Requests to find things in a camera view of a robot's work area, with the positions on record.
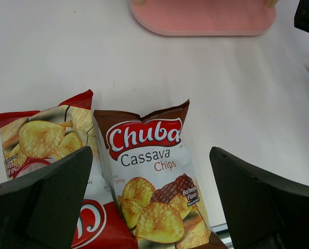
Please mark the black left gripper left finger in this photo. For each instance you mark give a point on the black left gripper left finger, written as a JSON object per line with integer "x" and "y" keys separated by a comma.
{"x": 41, "y": 209}

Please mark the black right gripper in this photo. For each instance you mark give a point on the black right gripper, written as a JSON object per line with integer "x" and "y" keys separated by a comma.
{"x": 301, "y": 18}

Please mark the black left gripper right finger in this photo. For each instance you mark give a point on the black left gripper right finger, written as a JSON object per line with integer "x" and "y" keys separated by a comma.
{"x": 262, "y": 209}

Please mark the pink three-tier wooden shelf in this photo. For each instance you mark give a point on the pink three-tier wooden shelf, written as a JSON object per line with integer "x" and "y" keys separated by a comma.
{"x": 205, "y": 17}

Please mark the aluminium mounting rail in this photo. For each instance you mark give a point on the aluminium mounting rail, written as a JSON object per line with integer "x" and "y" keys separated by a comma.
{"x": 220, "y": 229}

